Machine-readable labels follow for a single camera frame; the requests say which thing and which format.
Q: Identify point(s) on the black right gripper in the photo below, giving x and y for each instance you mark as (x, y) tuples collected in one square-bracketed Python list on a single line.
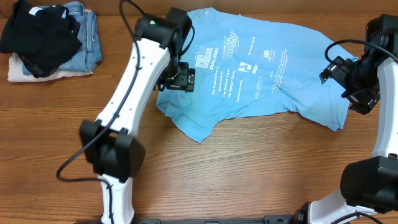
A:
[(367, 99)]

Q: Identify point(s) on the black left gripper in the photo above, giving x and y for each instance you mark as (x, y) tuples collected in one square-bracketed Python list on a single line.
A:
[(186, 81)]

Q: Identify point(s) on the light blue printed t-shirt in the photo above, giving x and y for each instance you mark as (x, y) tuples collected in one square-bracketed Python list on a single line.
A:
[(246, 67)]

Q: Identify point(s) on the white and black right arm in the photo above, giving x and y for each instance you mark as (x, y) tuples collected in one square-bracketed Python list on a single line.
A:
[(367, 187)]

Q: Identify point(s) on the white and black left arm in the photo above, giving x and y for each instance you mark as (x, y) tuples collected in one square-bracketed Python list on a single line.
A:
[(110, 143)]

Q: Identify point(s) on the blue denim jeans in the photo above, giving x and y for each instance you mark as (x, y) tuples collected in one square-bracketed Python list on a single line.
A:
[(89, 53)]

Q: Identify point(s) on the black folded garment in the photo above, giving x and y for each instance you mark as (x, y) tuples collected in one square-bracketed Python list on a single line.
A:
[(43, 38)]

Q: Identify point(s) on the white folded garment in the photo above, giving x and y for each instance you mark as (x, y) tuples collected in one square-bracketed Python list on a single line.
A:
[(16, 75)]

